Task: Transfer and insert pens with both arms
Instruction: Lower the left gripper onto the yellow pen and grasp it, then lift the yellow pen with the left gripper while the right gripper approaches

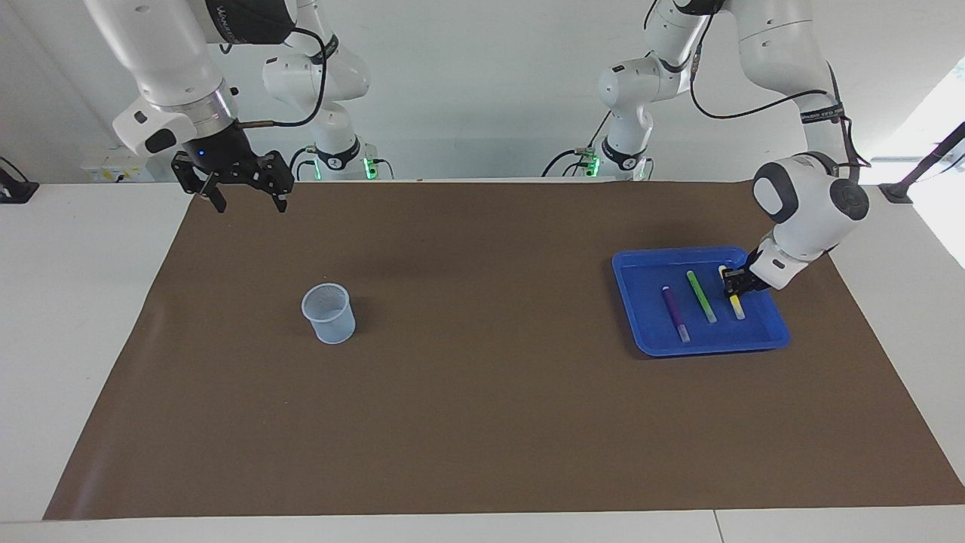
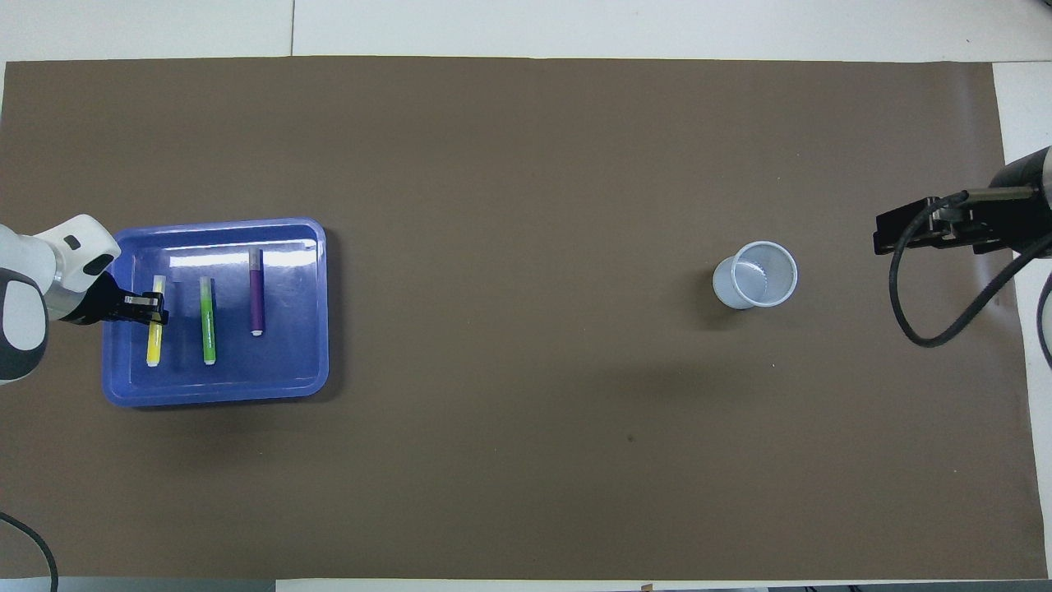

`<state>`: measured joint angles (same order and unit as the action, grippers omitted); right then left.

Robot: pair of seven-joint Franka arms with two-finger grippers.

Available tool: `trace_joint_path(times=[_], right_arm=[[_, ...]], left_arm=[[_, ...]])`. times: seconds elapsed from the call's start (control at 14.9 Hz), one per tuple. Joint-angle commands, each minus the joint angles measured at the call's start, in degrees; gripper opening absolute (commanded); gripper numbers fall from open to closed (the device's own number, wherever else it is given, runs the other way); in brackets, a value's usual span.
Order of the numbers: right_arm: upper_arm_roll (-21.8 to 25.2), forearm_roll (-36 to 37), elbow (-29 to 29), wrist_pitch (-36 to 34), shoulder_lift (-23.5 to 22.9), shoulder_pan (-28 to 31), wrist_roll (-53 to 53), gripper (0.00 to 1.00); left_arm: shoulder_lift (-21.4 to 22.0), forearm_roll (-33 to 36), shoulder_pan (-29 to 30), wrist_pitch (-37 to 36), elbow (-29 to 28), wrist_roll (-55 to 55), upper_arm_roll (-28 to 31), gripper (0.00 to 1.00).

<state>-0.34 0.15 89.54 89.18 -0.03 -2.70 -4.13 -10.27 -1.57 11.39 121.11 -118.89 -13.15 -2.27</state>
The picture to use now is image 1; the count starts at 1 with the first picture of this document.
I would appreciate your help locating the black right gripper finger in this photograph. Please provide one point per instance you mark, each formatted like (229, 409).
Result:
(188, 172)
(277, 177)

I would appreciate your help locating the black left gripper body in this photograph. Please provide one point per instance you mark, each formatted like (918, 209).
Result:
(752, 283)

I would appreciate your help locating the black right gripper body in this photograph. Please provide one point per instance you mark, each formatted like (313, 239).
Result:
(219, 151)

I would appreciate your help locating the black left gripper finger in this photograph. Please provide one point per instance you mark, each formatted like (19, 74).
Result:
(728, 280)
(741, 291)

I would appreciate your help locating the yellow marker pen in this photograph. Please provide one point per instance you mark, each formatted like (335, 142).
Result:
(737, 308)

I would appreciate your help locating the green marker pen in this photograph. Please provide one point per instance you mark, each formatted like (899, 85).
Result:
(701, 296)

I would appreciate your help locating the purple marker pen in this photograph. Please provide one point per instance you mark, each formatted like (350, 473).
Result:
(676, 313)

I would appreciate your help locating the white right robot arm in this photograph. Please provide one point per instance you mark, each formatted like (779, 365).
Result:
(166, 53)

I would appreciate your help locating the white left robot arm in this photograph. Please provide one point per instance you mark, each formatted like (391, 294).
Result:
(810, 204)

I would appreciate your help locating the blue plastic tray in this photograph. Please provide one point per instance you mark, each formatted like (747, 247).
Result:
(656, 302)

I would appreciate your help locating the translucent plastic cup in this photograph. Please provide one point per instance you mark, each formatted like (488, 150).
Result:
(330, 317)

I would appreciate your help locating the black clamp stand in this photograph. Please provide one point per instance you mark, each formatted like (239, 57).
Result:
(923, 166)

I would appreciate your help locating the brown table mat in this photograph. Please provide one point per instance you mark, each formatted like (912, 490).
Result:
(482, 415)

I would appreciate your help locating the white wall socket box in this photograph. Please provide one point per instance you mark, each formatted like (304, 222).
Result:
(117, 166)

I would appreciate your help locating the black table mount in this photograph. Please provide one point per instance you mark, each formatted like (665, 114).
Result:
(16, 190)

